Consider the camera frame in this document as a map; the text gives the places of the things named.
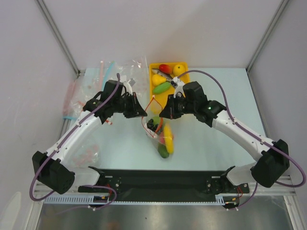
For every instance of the clear pink-zipper zip bag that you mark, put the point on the clear pink-zipper zip bag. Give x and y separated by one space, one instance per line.
70 106

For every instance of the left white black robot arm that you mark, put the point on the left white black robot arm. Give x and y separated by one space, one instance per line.
54 168

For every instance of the clear blue-zipper zip bag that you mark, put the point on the clear blue-zipper zip bag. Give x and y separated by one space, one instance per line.
133 71

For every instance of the clear orange-zipper zip bag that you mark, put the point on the clear orange-zipper zip bag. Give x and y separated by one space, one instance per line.
152 109

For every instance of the aluminium corner post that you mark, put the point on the aluminium corner post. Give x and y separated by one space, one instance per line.
57 34
268 33

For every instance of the peach toy fruit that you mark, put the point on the peach toy fruit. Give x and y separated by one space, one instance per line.
161 139

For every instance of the aluminium front rail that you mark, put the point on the aluminium front rail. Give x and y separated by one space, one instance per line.
285 187

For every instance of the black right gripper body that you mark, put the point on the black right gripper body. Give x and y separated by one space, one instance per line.
173 108

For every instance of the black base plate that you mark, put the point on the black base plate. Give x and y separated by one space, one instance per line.
155 197

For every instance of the dark toy grape bunch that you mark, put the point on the dark toy grape bunch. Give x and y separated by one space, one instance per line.
152 125

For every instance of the yellow plastic bin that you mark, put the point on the yellow plastic bin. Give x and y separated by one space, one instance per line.
162 98

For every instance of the right aluminium corner post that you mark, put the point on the right aluminium corner post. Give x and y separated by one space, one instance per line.
268 33

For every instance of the yellow toy banana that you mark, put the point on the yellow toy banana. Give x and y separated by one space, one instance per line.
168 138

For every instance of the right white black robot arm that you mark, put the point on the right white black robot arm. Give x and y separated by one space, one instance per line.
270 157

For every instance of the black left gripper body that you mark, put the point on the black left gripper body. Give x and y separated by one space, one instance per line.
123 105

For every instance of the grey toy fish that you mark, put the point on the grey toy fish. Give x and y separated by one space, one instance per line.
158 72

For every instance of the orange green toy mango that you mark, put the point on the orange green toy mango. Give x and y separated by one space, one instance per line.
163 151

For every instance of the green toy vegetable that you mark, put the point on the green toy vegetable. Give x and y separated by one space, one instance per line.
161 88

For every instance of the white slotted cable duct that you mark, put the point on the white slotted cable duct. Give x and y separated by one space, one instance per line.
93 200

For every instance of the yellow toy orange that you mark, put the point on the yellow toy orange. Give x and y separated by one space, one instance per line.
178 69

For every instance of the left aluminium corner post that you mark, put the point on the left aluminium corner post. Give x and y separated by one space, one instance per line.
57 34

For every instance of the clear small orange-zipper bag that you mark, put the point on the clear small orange-zipper bag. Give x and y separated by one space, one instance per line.
80 105

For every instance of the red toy mango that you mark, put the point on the red toy mango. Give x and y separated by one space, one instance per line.
166 69

